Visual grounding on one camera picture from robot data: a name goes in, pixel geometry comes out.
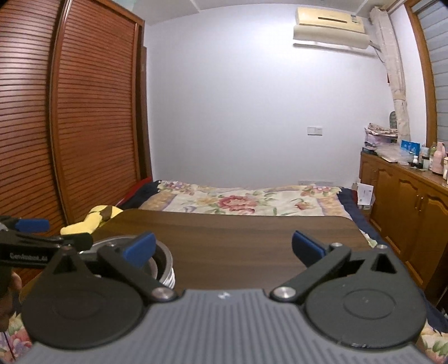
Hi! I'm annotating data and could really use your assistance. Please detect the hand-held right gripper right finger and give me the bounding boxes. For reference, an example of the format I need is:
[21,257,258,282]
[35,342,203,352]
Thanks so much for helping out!
[271,231,400,302]

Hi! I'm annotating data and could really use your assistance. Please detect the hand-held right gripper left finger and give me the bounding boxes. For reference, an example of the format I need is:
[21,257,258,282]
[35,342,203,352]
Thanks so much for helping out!
[45,232,178,302]

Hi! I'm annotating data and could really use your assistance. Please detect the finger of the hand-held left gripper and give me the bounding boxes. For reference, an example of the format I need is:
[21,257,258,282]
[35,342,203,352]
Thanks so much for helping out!
[0,232,94,252]
[0,215,50,232]

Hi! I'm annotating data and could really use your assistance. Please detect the deep steel bowl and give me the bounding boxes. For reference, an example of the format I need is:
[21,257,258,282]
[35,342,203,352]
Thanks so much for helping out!
[79,236,174,281]

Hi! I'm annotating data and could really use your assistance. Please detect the large steel bowl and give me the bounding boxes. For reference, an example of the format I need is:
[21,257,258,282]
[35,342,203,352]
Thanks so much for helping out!
[154,264,176,290]

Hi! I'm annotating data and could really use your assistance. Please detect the person's left hand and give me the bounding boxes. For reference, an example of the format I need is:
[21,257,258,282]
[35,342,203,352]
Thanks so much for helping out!
[0,269,24,328]

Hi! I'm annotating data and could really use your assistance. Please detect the yellow plush toy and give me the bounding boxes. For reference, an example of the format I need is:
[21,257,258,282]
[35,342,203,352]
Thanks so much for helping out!
[60,205,124,236]

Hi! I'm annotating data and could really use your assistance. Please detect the floral bed quilt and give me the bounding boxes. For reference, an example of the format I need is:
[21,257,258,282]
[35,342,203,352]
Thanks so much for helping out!
[121,180,448,331]

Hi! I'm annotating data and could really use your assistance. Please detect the red cloth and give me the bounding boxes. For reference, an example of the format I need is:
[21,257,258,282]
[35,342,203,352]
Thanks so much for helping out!
[115,177,154,208]

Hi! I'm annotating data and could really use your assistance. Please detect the white paper bag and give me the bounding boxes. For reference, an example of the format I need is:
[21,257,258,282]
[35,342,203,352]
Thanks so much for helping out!
[356,182,375,208]

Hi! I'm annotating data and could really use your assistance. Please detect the floral bed blanket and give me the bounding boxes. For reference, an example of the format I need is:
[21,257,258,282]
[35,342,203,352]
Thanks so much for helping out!
[0,180,448,354]

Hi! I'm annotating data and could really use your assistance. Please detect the wooden cabinet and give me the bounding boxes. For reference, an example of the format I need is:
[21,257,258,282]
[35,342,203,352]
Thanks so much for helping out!
[359,150,448,292]

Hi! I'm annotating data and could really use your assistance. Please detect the clear plastic bag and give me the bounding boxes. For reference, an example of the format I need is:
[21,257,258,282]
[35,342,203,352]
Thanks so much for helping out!
[376,143,403,164]

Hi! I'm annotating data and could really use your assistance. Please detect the wooden louvered wardrobe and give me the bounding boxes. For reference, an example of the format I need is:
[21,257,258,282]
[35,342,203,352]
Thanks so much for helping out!
[0,0,153,239]

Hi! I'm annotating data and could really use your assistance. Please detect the pile of folded fabric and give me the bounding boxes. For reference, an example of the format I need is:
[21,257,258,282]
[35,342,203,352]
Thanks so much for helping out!
[364,122,399,150]

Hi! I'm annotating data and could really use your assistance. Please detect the pink thermos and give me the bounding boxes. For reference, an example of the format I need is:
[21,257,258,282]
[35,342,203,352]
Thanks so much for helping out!
[434,141,447,174]

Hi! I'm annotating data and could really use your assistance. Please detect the cream curtain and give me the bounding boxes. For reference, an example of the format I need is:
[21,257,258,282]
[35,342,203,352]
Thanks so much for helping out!
[370,7,411,141]

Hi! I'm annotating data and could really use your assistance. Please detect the wooden window frame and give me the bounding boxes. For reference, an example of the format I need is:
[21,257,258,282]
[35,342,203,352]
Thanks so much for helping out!
[405,3,438,148]

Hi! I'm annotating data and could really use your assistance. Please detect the wall air conditioner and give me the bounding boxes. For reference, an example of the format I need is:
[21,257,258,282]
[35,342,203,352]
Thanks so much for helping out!
[293,7,372,50]

